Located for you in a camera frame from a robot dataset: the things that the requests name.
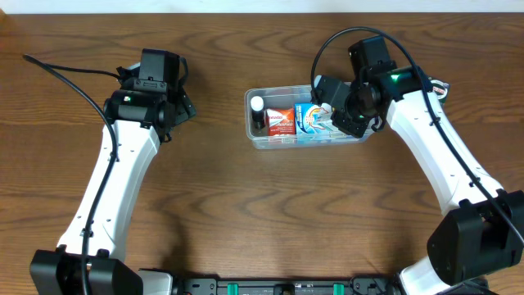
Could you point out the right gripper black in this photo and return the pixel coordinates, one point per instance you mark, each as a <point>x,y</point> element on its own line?
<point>350,125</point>

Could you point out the dark green round-label box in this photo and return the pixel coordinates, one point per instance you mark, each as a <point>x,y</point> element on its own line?
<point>441,89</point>

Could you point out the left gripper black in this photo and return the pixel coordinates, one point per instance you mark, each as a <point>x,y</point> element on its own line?
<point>185,107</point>

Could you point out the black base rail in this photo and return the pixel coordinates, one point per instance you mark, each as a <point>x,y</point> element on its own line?
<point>266,287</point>

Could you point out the red snack packet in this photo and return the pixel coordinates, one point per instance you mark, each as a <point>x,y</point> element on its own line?
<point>280,121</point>

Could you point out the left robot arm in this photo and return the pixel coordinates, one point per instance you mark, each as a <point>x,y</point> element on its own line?
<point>93,248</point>

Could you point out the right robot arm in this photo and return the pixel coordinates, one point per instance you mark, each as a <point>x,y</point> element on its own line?
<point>482,228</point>

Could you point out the blue Kool Fever box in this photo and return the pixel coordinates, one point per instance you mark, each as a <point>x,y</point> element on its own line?
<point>305,131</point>

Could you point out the black bottle white cap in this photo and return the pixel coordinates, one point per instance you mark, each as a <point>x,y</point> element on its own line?
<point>257,112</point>

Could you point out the white green medicine box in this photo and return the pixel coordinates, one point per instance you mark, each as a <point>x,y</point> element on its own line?
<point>322,123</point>

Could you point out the clear plastic container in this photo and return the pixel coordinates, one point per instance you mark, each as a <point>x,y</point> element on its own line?
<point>284,98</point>

